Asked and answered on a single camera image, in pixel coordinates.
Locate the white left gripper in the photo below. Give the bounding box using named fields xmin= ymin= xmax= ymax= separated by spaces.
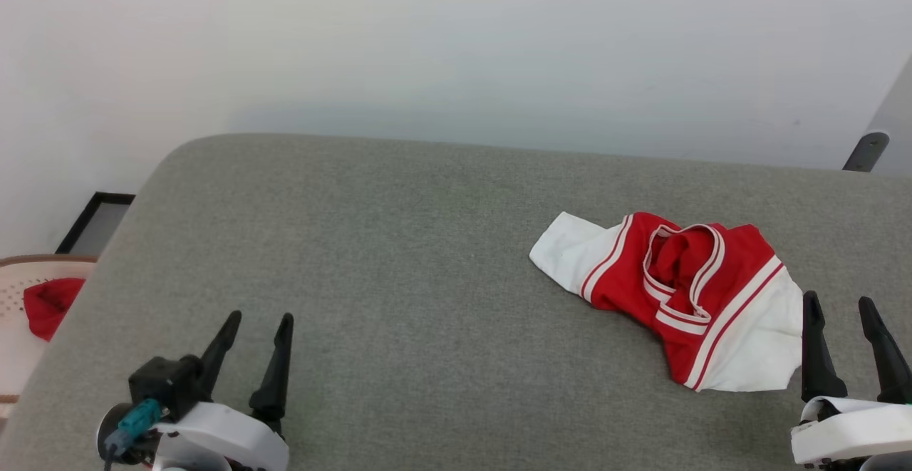
xmin=152 ymin=310 xmax=295 ymax=471

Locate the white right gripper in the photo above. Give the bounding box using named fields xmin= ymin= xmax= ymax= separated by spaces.
xmin=789 ymin=290 xmax=912 ymax=467

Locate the red white basketball jersey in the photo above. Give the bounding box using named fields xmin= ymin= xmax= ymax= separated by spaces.
xmin=529 ymin=211 xmax=804 ymax=393

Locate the black framed grey panel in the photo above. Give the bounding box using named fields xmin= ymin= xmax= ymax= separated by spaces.
xmin=55 ymin=192 xmax=136 ymax=256

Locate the red cloth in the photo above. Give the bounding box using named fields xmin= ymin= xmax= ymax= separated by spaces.
xmin=23 ymin=278 xmax=86 ymax=342

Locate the dark grey metal leg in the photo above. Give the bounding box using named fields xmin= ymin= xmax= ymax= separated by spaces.
xmin=842 ymin=131 xmax=891 ymax=172

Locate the light grey slanted panel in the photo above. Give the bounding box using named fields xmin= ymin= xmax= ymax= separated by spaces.
xmin=866 ymin=54 xmax=912 ymax=176

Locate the beige perforated laundry basket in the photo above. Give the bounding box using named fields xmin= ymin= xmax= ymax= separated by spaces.
xmin=0 ymin=254 xmax=98 ymax=404

